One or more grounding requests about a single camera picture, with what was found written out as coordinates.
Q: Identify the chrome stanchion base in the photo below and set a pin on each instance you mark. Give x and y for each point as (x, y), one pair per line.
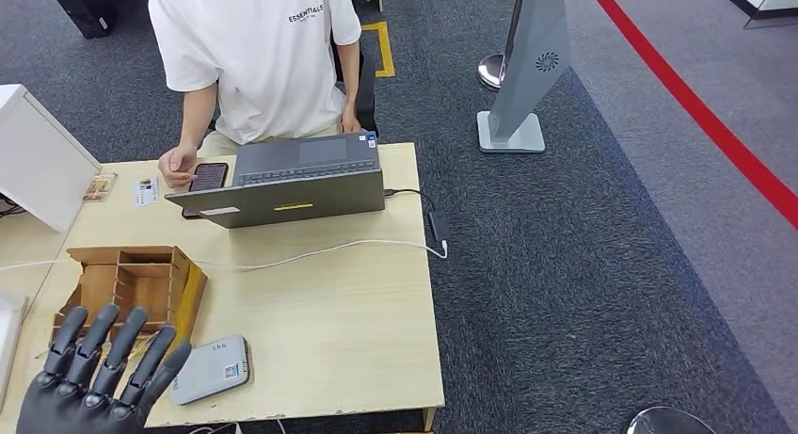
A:
(670, 424)
(491, 72)

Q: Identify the black adapter hub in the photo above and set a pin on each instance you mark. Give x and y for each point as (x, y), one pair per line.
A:
(439, 225)

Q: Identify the person's right hand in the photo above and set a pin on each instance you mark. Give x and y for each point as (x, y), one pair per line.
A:
(177, 166)

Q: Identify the person's left hand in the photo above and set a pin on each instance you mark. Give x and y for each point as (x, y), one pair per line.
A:
(350, 122)

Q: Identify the person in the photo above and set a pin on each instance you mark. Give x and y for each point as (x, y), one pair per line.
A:
(262, 57)

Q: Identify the wooden organizer with yellow tape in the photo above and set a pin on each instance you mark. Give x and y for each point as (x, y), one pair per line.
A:
(143, 288)

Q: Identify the white flat device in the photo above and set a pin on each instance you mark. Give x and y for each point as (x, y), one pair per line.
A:
(9, 344)

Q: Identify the white box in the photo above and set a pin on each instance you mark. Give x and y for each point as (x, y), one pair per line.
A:
(37, 157)

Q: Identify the grey laptop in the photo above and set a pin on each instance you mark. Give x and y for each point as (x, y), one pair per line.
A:
(293, 200)

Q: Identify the black smartphone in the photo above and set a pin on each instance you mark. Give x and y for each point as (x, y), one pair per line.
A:
(209, 176)

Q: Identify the black computer tower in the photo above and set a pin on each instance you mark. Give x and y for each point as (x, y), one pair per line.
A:
(84, 7)

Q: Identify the white card reader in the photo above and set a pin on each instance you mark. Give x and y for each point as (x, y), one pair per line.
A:
(209, 372)

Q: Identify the grey sign stand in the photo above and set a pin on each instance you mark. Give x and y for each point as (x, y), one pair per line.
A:
(530, 75)

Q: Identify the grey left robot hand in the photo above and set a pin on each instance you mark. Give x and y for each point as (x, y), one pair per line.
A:
(81, 400)

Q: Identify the person's right forearm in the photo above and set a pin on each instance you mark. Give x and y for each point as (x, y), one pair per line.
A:
(196, 116)

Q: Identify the yellow hotel key card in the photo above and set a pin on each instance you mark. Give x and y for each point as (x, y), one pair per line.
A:
(100, 188)

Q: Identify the white photo ID card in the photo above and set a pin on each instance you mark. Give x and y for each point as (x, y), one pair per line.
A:
(145, 194)

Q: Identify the person's left forearm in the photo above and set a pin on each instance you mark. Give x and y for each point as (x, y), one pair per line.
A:
(349, 82)

